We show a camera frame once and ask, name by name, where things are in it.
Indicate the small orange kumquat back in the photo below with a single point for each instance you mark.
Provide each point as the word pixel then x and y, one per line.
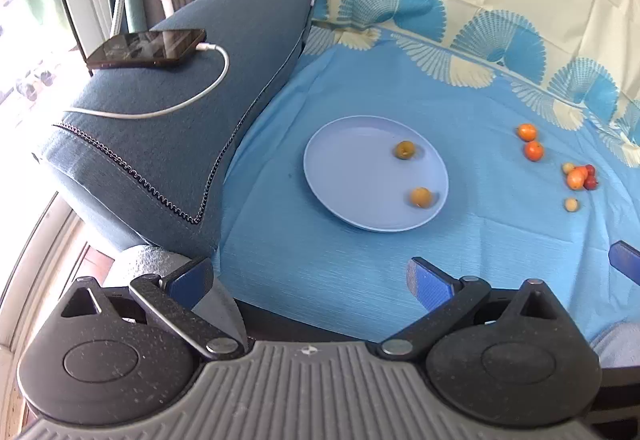
pixel 583 171

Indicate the red cherry tomato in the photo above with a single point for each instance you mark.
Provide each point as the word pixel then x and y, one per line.
pixel 590 169
pixel 591 183

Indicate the blue patterned bed sheet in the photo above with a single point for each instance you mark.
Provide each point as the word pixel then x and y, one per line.
pixel 464 74

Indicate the orange mandarin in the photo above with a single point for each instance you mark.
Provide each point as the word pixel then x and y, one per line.
pixel 527 132
pixel 533 151

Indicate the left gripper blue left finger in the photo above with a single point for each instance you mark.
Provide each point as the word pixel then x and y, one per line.
pixel 169 302

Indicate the light blue round plate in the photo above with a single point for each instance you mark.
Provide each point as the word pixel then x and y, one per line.
pixel 350 166

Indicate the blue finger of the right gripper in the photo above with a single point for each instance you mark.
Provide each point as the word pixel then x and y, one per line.
pixel 626 260

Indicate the orange kumquat front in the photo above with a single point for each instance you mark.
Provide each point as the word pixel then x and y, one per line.
pixel 574 180

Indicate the blue denim sofa armrest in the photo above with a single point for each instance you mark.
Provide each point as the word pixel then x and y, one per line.
pixel 143 156

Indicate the black smartphone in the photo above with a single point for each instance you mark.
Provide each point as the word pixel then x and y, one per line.
pixel 153 48

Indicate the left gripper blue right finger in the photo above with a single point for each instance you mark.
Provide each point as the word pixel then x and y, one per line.
pixel 450 304

